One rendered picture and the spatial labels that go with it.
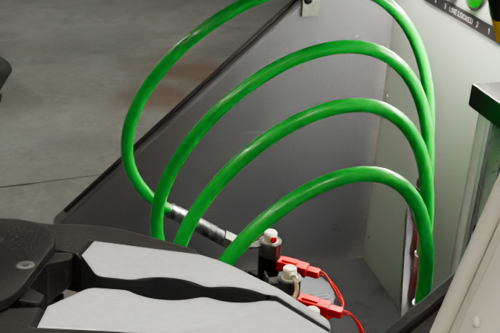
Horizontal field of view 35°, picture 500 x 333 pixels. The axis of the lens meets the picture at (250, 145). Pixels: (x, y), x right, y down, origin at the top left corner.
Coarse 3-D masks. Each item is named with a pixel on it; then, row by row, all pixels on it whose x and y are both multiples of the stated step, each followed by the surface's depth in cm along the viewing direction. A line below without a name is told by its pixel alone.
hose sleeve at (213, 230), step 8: (176, 208) 93; (168, 216) 93; (176, 216) 93; (184, 216) 93; (200, 224) 94; (208, 224) 95; (200, 232) 95; (208, 232) 95; (216, 232) 95; (224, 232) 96; (216, 240) 96
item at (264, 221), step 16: (320, 176) 68; (336, 176) 67; (352, 176) 68; (368, 176) 68; (384, 176) 68; (400, 176) 69; (304, 192) 67; (320, 192) 67; (400, 192) 70; (416, 192) 70; (272, 208) 67; (288, 208) 67; (416, 208) 71; (256, 224) 68; (272, 224) 68; (416, 224) 72; (240, 240) 68; (432, 240) 73; (224, 256) 68; (432, 256) 74; (432, 272) 75; (416, 288) 76
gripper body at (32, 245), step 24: (0, 240) 28; (24, 240) 28; (48, 240) 28; (0, 264) 26; (24, 264) 26; (48, 264) 27; (72, 264) 28; (0, 288) 25; (24, 288) 25; (48, 288) 28
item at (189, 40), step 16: (240, 0) 84; (256, 0) 84; (384, 0) 88; (224, 16) 84; (400, 16) 89; (192, 32) 84; (208, 32) 84; (416, 32) 91; (176, 48) 84; (416, 48) 92; (160, 64) 85; (144, 80) 86; (144, 96) 86; (432, 96) 95; (128, 112) 86; (432, 112) 96; (128, 128) 87; (128, 144) 88; (128, 160) 88; (128, 176) 90; (144, 192) 91
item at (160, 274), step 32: (96, 256) 28; (128, 256) 28; (160, 256) 28; (192, 256) 29; (128, 288) 27; (160, 288) 27; (192, 288) 27; (224, 288) 27; (256, 288) 27; (320, 320) 26
